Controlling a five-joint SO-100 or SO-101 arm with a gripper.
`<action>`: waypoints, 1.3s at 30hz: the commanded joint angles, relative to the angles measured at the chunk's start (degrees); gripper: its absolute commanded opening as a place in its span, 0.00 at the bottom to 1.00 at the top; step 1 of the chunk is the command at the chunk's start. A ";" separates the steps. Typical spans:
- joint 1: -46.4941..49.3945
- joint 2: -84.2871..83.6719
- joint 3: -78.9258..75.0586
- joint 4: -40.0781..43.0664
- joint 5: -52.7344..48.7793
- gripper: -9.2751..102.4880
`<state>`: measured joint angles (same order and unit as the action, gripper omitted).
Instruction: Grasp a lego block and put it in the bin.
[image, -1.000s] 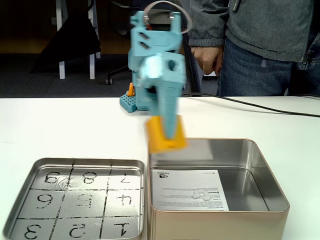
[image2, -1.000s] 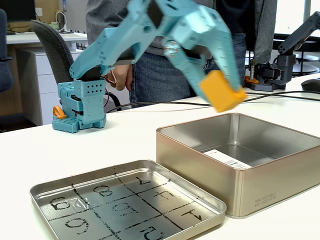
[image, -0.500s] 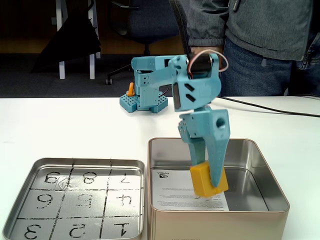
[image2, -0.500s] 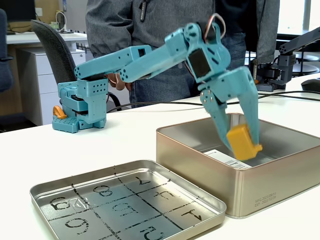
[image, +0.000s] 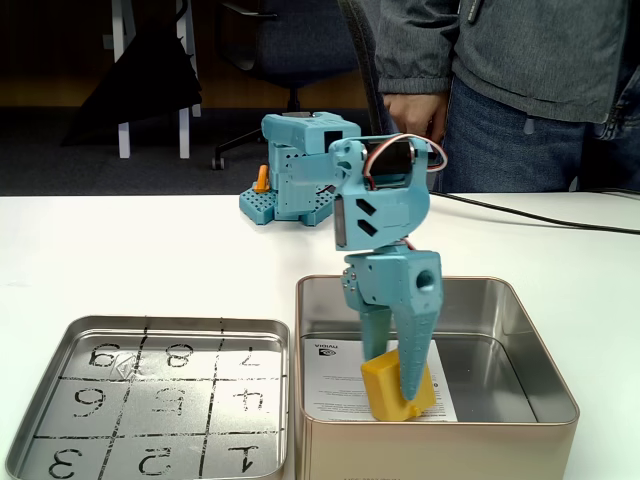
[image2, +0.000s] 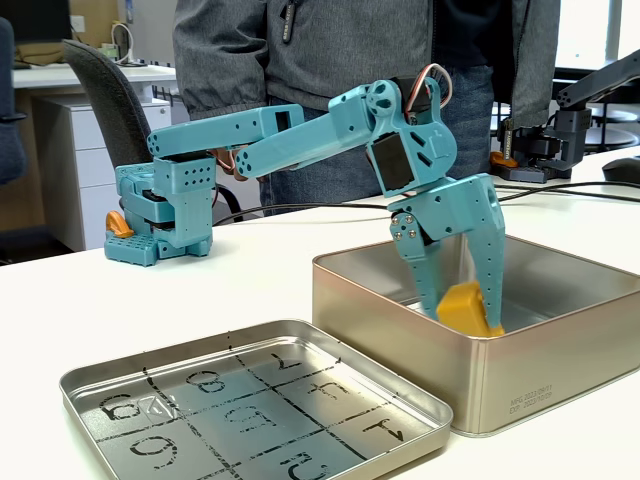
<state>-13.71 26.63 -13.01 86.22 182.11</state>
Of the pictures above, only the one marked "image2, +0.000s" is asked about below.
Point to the yellow block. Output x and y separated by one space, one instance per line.
460 306

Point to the person's hand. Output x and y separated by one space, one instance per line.
228 162

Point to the square metal tin box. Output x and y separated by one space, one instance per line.
550 370

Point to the black computer mouse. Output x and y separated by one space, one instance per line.
622 171

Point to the person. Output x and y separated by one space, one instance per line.
325 50

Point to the metal tin lid with numbers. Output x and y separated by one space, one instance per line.
260 425

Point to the orange table clamp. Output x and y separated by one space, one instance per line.
119 225

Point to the small clear plastic piece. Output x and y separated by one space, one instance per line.
154 407

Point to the white drawer cabinet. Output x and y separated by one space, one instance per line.
85 170

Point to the grey fabric office chair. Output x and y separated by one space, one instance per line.
110 100

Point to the cardboard box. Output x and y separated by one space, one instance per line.
42 54

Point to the dark blue office chair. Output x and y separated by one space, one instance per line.
10 125

